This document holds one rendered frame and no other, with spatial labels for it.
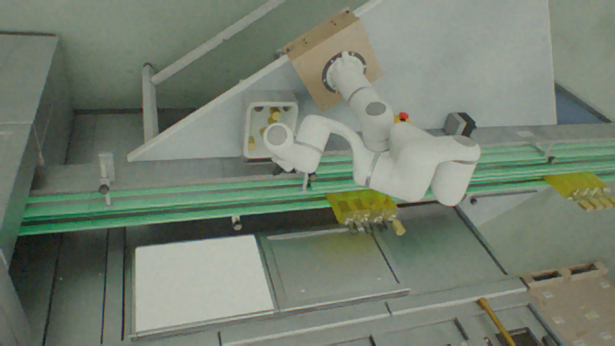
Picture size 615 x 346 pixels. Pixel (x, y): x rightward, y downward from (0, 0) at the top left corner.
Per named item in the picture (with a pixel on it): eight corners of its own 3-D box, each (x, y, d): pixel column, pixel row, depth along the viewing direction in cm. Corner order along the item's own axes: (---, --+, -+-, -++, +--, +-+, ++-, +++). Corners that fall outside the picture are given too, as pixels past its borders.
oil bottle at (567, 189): (536, 172, 206) (580, 214, 185) (542, 163, 202) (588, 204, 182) (545, 172, 207) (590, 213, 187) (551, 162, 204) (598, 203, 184)
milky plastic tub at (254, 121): (239, 145, 161) (243, 158, 155) (242, 90, 147) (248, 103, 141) (285, 143, 167) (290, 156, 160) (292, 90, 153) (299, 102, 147)
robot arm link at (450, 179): (447, 127, 113) (496, 154, 105) (432, 171, 121) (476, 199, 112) (414, 138, 105) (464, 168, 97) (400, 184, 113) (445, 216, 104)
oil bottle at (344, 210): (321, 189, 170) (340, 228, 155) (324, 178, 167) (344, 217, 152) (335, 188, 172) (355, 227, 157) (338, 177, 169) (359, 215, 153)
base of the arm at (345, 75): (319, 58, 137) (337, 85, 127) (356, 41, 137) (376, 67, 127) (330, 94, 149) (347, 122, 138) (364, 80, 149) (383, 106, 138)
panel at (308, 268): (131, 251, 148) (131, 342, 123) (130, 245, 146) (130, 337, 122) (370, 224, 177) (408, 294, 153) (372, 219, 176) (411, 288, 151)
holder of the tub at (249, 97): (238, 155, 165) (242, 167, 159) (243, 90, 148) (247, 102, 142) (282, 153, 170) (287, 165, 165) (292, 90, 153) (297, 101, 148)
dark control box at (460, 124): (442, 127, 187) (453, 139, 181) (449, 112, 182) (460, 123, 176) (458, 127, 190) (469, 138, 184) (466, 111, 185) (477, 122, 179)
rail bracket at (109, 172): (102, 172, 148) (99, 219, 132) (96, 131, 138) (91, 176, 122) (118, 171, 150) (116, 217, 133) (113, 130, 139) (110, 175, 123)
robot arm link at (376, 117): (375, 79, 130) (399, 111, 119) (379, 112, 139) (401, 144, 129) (344, 91, 129) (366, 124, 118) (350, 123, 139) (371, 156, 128)
